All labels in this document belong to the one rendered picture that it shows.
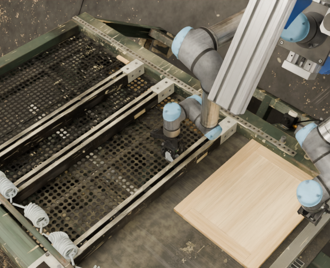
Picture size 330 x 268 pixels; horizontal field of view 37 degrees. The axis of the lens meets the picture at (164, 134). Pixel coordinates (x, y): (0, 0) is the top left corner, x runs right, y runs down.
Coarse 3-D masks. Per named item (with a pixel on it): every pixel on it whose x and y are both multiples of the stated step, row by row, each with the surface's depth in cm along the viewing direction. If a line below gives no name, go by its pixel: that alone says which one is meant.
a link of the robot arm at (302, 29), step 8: (304, 16) 186; (296, 24) 186; (304, 24) 186; (312, 24) 191; (288, 32) 188; (296, 32) 187; (304, 32) 187; (312, 32) 193; (288, 40) 190; (296, 40) 190; (304, 40) 194
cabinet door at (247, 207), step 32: (256, 160) 233; (192, 192) 221; (224, 192) 221; (256, 192) 221; (288, 192) 220; (192, 224) 211; (224, 224) 210; (256, 224) 210; (288, 224) 209; (256, 256) 199
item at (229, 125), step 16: (224, 128) 240; (208, 144) 233; (176, 160) 227; (192, 160) 228; (160, 176) 221; (176, 176) 224; (144, 192) 217; (160, 192) 221; (128, 208) 209; (144, 208) 217; (96, 224) 204; (112, 224) 204; (48, 240) 180; (80, 240) 199; (96, 240) 200; (48, 256) 190; (80, 256) 197
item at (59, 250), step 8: (0, 184) 201; (8, 184) 201; (0, 192) 202; (16, 192) 203; (0, 200) 190; (8, 208) 188; (24, 208) 195; (32, 208) 193; (40, 208) 195; (16, 216) 185; (32, 216) 192; (40, 216) 190; (24, 224) 183; (40, 224) 190; (32, 232) 180; (40, 232) 186; (40, 240) 178; (64, 240) 183; (48, 248) 176; (56, 248) 182; (64, 248) 180; (72, 248) 185; (56, 256) 173; (64, 256) 181; (72, 256) 181; (64, 264) 171; (72, 264) 177
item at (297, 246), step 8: (328, 216) 209; (312, 224) 206; (320, 224) 206; (304, 232) 204; (312, 232) 204; (296, 240) 201; (304, 240) 201; (288, 248) 199; (296, 248) 199; (304, 248) 202; (280, 256) 197; (288, 256) 196; (296, 256) 197; (272, 264) 194; (280, 264) 194; (288, 264) 194
